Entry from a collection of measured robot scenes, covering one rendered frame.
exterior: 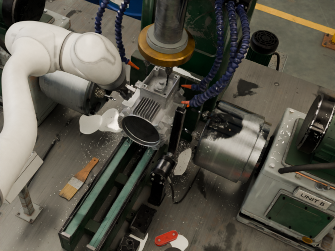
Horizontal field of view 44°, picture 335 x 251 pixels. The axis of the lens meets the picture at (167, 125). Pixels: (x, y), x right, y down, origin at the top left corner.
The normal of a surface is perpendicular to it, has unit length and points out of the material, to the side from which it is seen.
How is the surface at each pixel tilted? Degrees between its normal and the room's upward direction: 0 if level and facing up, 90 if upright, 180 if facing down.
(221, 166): 84
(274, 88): 0
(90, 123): 0
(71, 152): 0
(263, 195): 90
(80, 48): 33
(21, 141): 43
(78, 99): 77
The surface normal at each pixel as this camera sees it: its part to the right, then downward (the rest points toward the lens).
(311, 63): 0.11, -0.60
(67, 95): -0.38, 0.54
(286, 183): -0.42, 0.69
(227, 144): -0.20, 0.04
